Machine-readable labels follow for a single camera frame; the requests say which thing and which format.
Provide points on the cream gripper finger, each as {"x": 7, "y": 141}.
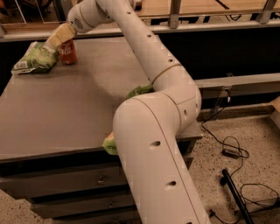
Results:
{"x": 62, "y": 34}

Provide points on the red coke can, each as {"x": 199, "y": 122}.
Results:
{"x": 67, "y": 53}

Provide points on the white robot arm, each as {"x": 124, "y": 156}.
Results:
{"x": 145, "y": 126}

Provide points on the green jalapeno chip bag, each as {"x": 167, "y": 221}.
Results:
{"x": 40, "y": 57}

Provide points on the green dang chip bag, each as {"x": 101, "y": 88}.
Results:
{"x": 109, "y": 143}

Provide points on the grey drawer cabinet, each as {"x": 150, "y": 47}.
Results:
{"x": 52, "y": 130}

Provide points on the top drawer knob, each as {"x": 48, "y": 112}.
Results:
{"x": 101, "y": 181}

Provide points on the black stand leg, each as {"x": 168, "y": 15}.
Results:
{"x": 237, "y": 197}

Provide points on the metal railing frame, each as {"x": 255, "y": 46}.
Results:
{"x": 36, "y": 19}

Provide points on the black power adapter with cable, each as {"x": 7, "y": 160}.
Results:
{"x": 227, "y": 149}

